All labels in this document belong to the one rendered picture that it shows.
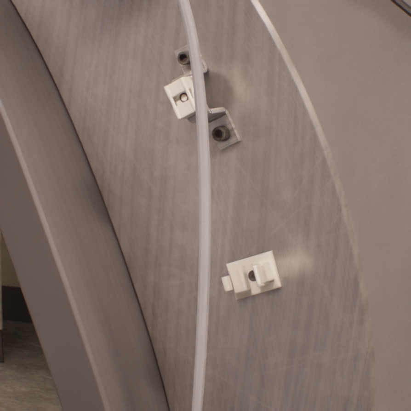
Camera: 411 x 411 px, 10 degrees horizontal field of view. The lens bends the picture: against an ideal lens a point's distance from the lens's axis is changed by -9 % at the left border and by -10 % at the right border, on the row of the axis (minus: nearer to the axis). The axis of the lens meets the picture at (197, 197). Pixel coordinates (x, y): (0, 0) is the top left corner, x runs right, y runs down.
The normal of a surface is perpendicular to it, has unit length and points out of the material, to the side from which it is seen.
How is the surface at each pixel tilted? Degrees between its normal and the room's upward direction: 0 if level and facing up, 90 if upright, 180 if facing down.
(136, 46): 90
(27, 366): 0
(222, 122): 90
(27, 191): 90
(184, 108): 90
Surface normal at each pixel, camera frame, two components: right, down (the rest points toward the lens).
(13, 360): 0.07, -0.98
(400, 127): -0.51, 0.12
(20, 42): 0.70, -0.52
